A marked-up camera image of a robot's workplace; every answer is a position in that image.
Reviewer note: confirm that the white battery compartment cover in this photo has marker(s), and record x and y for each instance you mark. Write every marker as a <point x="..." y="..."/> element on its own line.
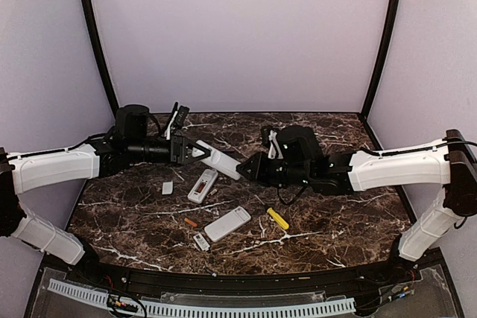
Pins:
<point x="201" y="242"/>

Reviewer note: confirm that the right black frame post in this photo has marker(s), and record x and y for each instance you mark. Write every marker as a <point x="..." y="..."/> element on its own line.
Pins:
<point x="381" y="56"/>

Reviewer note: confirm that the yellow handled screwdriver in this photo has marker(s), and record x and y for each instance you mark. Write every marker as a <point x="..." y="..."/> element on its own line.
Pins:
<point x="277" y="218"/>

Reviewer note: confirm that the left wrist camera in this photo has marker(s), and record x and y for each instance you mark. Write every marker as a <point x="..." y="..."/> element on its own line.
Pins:
<point x="176" y="120"/>

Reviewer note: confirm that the white remote control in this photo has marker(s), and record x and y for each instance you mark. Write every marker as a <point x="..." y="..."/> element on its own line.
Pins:
<point x="227" y="224"/>
<point x="220" y="161"/>

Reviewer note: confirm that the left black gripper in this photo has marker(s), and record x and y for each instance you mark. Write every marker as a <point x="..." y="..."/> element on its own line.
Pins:
<point x="178" y="151"/>

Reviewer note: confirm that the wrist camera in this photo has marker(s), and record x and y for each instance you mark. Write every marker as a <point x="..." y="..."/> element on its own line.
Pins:
<point x="269" y="139"/>
<point x="176" y="120"/>

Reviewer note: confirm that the black front table rail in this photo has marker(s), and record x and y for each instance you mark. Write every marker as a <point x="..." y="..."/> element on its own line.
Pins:
<point x="365" y="280"/>

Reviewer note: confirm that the white remote with display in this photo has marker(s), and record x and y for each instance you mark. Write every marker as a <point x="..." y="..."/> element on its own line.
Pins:
<point x="202" y="187"/>

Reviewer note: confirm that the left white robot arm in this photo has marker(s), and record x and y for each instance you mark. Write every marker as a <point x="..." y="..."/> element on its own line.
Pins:
<point x="125" y="144"/>

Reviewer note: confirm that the small white battery cover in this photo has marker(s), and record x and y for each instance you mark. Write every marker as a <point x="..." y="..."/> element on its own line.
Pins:
<point x="167" y="188"/>

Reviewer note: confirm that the left black frame post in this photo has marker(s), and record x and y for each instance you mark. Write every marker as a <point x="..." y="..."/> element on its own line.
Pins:
<point x="98" y="52"/>

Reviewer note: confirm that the black frame post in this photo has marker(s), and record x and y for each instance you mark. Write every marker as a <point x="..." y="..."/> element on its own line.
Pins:
<point x="381" y="56"/>
<point x="98" y="52"/>

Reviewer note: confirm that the white slotted cable duct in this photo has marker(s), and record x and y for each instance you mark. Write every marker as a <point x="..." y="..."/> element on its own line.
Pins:
<point x="186" y="305"/>

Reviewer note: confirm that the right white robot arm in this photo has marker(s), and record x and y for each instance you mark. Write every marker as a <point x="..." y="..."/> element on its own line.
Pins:
<point x="297" y="159"/>

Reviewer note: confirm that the orange AAA battery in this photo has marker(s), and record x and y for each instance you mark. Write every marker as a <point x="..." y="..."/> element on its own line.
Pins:
<point x="190" y="222"/>

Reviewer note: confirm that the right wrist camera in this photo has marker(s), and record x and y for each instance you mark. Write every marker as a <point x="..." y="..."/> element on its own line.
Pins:
<point x="269" y="139"/>

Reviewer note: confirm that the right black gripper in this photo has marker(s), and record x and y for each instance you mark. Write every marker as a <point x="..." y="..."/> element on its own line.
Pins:
<point x="258" y="170"/>

